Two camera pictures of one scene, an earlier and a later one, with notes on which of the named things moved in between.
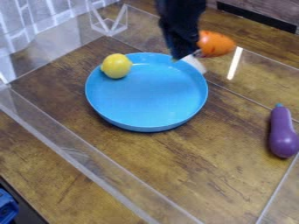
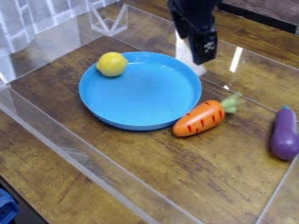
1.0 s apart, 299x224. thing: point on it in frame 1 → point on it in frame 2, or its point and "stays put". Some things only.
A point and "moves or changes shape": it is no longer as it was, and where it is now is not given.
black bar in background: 256,17 stays put
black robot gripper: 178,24 → 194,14
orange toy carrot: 212,44 moves or changes shape
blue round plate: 158,98 stays put
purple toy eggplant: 283,138 stays put
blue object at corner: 9,207 stays put
